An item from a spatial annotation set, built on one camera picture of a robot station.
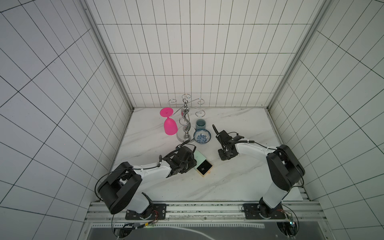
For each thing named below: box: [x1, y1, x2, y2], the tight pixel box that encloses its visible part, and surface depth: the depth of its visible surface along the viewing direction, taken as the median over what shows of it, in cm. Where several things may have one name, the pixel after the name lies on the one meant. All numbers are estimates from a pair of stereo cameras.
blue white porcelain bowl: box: [193, 128, 212, 145], surface depth 102 cm
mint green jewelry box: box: [193, 150, 207, 169], surface depth 90 cm
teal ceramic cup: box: [195, 119, 207, 130], surface depth 105 cm
